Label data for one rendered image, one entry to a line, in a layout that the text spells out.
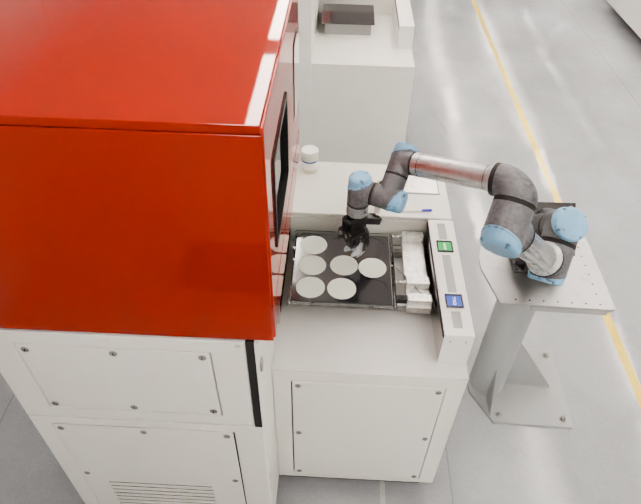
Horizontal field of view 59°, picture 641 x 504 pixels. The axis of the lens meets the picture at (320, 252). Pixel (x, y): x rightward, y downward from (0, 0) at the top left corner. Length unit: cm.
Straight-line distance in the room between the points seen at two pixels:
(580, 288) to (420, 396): 75
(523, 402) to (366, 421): 104
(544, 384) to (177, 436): 180
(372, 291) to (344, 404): 39
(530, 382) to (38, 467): 224
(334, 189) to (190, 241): 116
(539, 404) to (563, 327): 54
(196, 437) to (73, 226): 84
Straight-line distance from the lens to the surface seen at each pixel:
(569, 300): 222
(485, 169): 167
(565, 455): 283
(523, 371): 284
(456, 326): 181
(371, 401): 195
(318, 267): 201
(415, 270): 206
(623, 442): 297
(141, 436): 188
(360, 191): 179
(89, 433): 193
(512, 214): 159
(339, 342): 189
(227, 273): 122
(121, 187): 113
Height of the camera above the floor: 232
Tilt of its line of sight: 43 degrees down
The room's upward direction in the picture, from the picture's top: 1 degrees clockwise
